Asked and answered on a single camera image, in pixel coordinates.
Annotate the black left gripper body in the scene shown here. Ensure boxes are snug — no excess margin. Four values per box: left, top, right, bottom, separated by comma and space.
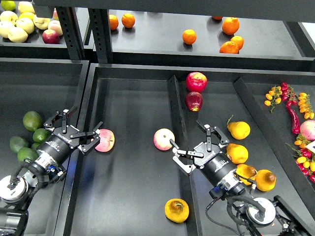
35, 115, 100, 170

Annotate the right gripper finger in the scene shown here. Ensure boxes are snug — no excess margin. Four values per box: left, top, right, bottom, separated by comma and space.
196, 120, 212, 151
169, 139, 204, 158

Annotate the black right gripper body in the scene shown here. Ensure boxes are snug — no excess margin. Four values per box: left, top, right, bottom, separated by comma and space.
172, 125, 247, 195

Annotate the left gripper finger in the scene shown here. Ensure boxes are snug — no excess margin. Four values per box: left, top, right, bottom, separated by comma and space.
69, 121, 103, 139
44, 106, 77, 138

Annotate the yellow pear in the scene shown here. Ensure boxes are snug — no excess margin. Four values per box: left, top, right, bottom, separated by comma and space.
255, 169, 277, 192
226, 143, 249, 165
236, 164, 257, 185
226, 115, 251, 140
164, 198, 189, 223

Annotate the dark green avocado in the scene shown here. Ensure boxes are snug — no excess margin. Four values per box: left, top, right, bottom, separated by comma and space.
17, 147, 38, 162
9, 136, 29, 154

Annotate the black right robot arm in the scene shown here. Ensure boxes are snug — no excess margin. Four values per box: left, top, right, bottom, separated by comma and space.
169, 123, 313, 236

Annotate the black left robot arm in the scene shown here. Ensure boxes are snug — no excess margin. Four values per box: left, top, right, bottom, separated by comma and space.
0, 107, 102, 236

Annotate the green avocado middle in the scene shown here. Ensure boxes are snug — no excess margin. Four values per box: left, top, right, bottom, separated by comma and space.
31, 143, 40, 151

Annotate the green avocado top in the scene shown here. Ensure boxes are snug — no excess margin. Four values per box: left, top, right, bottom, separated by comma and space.
23, 111, 43, 132

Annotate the yellow pear top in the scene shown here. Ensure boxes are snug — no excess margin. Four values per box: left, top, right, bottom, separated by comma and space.
226, 115, 251, 140

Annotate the pink apple left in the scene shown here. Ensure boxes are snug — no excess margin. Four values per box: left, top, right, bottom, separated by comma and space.
95, 129, 115, 152

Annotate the pink apple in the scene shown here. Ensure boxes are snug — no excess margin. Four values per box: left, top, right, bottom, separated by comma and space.
153, 128, 175, 151
95, 129, 115, 152

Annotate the dark red apple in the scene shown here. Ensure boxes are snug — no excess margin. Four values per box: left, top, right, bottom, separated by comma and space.
185, 91, 203, 112

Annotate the pink apple centre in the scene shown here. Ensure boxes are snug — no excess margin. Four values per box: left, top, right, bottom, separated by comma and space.
153, 128, 175, 151

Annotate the bright red apple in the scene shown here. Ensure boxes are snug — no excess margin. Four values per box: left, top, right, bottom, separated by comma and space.
186, 72, 208, 93

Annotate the orange cherry tomato bunch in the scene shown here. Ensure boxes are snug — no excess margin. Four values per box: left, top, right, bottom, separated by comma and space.
264, 86, 283, 113

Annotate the red apple on shelf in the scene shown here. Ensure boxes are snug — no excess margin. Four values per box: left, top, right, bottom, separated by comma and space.
42, 29, 60, 44

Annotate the orange shelf front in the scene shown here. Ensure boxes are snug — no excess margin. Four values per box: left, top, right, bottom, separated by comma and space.
220, 41, 239, 54

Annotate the orange shelf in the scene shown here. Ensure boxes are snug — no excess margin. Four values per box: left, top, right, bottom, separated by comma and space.
182, 29, 197, 45
220, 41, 239, 54

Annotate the red chili pepper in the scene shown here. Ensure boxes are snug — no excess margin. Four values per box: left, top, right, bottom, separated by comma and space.
286, 100, 300, 134

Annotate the mixed cherry tomato bunch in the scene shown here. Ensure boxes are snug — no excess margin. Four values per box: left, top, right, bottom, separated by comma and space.
286, 133, 315, 183

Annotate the red cherry tomato bunch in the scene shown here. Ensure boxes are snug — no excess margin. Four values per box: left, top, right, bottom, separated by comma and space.
281, 83, 297, 106

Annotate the pale yellow apple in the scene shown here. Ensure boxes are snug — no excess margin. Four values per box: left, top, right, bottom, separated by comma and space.
8, 27, 28, 43

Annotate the small orange on shelf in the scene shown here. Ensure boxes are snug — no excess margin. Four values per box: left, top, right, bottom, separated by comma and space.
230, 35, 244, 50

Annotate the orange shelf centre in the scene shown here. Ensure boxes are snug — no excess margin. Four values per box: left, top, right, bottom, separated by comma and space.
182, 29, 197, 45

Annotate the pink apple right edge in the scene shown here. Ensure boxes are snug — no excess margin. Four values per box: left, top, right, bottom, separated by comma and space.
300, 120, 315, 141

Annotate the yellow cherry tomato bunch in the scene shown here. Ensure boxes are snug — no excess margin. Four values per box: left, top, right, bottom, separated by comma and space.
298, 92, 315, 119

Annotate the large orange on shelf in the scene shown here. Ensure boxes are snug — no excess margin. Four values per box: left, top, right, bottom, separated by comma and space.
221, 17, 240, 35

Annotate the orange partly hidden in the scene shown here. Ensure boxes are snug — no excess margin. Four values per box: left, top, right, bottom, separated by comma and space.
212, 16, 223, 21

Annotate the orange on shelf left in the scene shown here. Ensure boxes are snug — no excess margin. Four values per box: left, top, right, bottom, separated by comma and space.
109, 14, 119, 30

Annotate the black shelf post left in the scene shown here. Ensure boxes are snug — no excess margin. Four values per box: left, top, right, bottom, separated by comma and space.
56, 6, 85, 60

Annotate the black shelf post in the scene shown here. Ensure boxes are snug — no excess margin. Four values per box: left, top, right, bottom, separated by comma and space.
56, 6, 85, 60
88, 8, 114, 64

